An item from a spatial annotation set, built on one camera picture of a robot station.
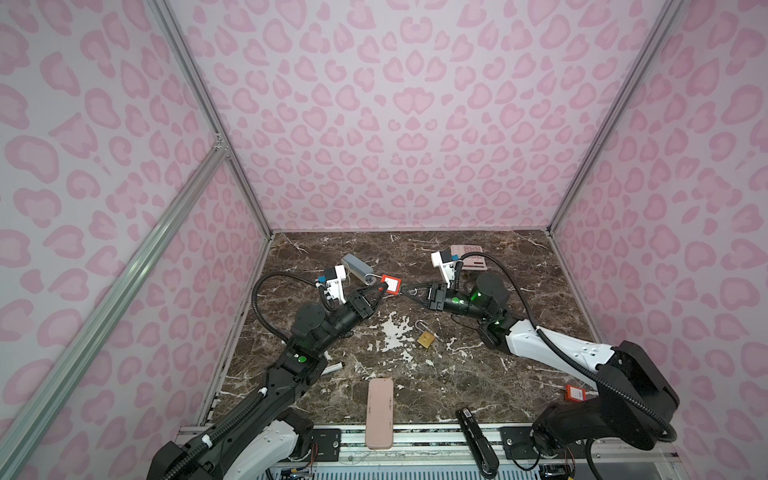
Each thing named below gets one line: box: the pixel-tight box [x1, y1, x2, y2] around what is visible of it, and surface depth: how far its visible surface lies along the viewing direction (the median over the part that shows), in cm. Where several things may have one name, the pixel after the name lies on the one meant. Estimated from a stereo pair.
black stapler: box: [456, 407, 499, 479], surface depth 72 cm
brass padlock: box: [414, 319, 436, 349], surface depth 94 cm
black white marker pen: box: [321, 361, 345, 376], surface depth 87 cm
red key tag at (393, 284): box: [380, 274, 402, 296], surface depth 70 cm
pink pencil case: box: [366, 378, 394, 450], surface depth 78 cm
